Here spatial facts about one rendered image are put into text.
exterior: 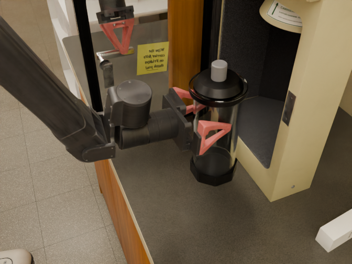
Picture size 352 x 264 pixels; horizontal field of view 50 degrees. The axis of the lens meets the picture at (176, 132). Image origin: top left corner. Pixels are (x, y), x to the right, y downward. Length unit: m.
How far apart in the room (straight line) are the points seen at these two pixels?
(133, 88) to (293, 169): 0.41
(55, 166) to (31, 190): 0.21
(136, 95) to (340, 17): 0.34
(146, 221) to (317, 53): 0.49
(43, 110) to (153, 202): 0.40
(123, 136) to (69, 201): 1.54
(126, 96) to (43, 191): 1.69
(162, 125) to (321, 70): 0.29
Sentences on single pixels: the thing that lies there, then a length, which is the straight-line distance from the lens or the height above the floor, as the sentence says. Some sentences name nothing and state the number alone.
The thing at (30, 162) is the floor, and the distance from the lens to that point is 2.44.
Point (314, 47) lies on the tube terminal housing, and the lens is 0.66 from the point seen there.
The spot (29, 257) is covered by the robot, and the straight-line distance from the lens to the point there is 1.71.
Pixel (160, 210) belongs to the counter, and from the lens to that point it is 0.86.
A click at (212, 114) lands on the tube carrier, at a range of 0.68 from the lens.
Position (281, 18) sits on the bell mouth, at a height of 1.33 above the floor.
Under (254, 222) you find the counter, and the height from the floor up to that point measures 0.94.
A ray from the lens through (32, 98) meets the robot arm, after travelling 0.55.
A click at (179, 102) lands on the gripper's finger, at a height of 1.21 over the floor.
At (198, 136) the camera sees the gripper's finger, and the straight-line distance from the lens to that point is 0.65.
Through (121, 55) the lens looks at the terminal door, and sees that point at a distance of 0.84.
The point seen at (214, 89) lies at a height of 1.26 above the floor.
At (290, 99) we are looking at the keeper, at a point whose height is 1.22.
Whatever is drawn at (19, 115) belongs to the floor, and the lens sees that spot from 2.84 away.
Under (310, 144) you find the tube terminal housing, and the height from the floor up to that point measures 1.10.
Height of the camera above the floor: 1.63
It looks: 41 degrees down
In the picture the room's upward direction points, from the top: straight up
